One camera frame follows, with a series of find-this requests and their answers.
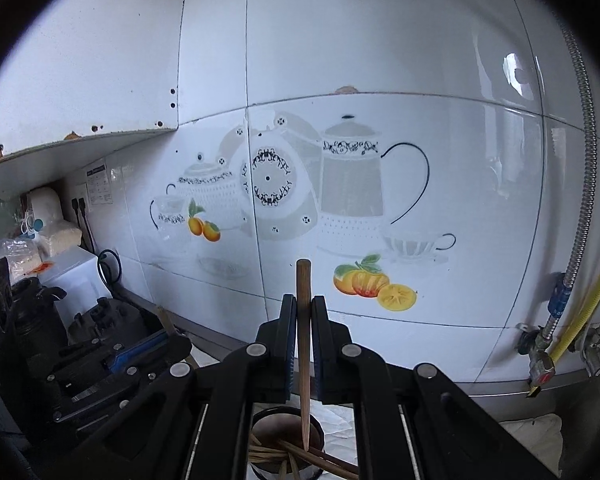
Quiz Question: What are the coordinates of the dark grey kitchen appliance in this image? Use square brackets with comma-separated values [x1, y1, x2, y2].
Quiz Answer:
[69, 297, 148, 346]

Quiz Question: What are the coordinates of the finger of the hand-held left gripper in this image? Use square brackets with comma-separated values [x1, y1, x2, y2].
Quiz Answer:
[108, 334, 174, 376]
[149, 332, 194, 362]

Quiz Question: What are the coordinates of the bag of rice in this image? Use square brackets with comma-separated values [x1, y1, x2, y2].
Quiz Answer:
[37, 225, 83, 261]

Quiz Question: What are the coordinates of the black power cable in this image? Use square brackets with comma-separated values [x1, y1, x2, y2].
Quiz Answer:
[77, 210, 122, 287]

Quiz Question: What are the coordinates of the white rounded object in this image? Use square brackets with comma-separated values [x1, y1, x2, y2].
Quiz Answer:
[30, 187, 63, 228]

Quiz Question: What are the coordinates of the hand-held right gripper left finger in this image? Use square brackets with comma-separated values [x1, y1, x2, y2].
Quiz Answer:
[45, 294, 299, 480]

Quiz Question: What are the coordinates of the white quilted cloth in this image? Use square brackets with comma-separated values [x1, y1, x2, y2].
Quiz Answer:
[190, 345, 566, 480]

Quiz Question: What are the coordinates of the yellow gas pipe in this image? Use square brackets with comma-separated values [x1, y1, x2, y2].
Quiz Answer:
[530, 260, 600, 396]

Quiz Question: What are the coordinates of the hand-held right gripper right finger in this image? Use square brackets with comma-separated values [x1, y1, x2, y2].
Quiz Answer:
[311, 296, 558, 480]

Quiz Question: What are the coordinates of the clear plastic bag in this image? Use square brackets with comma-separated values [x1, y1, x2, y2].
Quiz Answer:
[0, 237, 41, 281]

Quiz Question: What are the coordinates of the black round chopstick holder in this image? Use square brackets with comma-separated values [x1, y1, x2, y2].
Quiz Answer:
[249, 406, 327, 480]

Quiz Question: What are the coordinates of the chrome angle valve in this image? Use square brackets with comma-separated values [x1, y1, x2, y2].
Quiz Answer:
[582, 330, 600, 378]

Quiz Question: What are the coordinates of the bunch of wooden chopsticks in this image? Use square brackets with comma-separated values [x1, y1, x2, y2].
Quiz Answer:
[249, 432, 361, 480]

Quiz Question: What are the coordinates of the brown tapered chopstick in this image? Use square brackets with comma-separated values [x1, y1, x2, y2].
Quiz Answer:
[296, 259, 312, 453]
[156, 306, 197, 368]

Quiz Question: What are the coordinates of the white wall label sticker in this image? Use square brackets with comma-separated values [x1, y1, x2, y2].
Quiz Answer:
[86, 162, 115, 207]

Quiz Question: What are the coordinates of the white wall cabinet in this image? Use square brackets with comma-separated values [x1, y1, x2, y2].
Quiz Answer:
[0, 0, 191, 203]

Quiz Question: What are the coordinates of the white box appliance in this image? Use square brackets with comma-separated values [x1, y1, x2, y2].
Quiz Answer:
[37, 247, 113, 331]

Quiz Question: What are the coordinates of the red-handled water valve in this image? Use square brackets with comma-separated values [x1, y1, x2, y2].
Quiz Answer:
[517, 322, 558, 391]

